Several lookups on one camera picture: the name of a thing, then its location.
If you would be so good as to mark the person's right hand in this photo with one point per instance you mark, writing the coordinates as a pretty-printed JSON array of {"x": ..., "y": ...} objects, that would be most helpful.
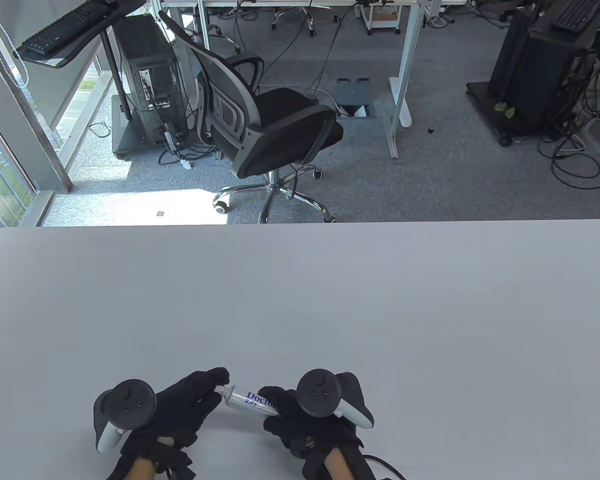
[{"x": 300, "y": 430}]

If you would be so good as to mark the person's left hand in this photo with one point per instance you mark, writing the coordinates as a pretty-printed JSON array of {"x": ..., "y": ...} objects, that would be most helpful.
[{"x": 185, "y": 405}]

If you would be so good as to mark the white tube cap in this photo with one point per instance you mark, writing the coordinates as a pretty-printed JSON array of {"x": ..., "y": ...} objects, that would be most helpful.
[{"x": 222, "y": 390}]

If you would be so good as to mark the white toothpaste tube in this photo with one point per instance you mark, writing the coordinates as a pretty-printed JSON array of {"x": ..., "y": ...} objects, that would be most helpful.
[{"x": 247, "y": 401}]

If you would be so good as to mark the person's right forearm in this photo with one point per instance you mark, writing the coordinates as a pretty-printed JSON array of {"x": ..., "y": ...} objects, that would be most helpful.
[{"x": 337, "y": 467}]

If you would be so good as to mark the person's left forearm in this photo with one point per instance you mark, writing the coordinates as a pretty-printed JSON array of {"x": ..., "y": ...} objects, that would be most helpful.
[{"x": 142, "y": 470}]

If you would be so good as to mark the black white right hand controller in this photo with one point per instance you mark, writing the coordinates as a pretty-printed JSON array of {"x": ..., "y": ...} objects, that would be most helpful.
[{"x": 319, "y": 392}]

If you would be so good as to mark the black white hand controller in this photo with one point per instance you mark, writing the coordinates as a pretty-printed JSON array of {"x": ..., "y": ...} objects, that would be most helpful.
[
  {"x": 319, "y": 392},
  {"x": 127, "y": 405}
]

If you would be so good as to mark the black white left hand controller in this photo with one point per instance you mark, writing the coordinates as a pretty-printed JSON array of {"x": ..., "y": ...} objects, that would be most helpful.
[{"x": 127, "y": 405}]

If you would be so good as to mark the grey cart base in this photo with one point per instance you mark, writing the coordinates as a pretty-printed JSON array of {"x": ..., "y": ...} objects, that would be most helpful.
[{"x": 125, "y": 135}]

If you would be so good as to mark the black mesh office chair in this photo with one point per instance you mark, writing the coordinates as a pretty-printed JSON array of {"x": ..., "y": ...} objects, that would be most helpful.
[{"x": 280, "y": 120}]

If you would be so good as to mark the grey floor socket box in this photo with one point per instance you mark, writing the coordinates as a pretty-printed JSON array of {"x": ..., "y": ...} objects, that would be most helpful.
[{"x": 354, "y": 92}]

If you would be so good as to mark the black computer tower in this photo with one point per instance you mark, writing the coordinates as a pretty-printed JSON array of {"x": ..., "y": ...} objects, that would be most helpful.
[{"x": 147, "y": 60}]

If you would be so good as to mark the black keyboard tray stand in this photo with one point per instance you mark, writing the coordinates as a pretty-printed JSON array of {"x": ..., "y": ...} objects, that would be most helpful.
[{"x": 115, "y": 65}]

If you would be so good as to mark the black keyboard on tray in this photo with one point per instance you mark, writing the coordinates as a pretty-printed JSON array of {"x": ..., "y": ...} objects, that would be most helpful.
[{"x": 60, "y": 27}]

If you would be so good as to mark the chrome chair base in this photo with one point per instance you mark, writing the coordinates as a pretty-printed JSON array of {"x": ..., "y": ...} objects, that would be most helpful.
[{"x": 292, "y": 20}]

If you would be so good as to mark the white rolling cabinet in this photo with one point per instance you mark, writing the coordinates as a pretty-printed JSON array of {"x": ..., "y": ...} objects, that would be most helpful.
[{"x": 380, "y": 17}]

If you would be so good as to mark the black computer cart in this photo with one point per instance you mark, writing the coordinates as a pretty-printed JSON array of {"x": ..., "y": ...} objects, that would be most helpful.
[{"x": 535, "y": 75}]

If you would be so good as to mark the black keyboard on cart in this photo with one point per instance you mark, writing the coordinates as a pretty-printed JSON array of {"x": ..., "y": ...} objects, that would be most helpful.
[{"x": 577, "y": 14}]

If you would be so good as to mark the window frame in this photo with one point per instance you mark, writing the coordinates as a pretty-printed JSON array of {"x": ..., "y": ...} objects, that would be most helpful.
[{"x": 15, "y": 125}]

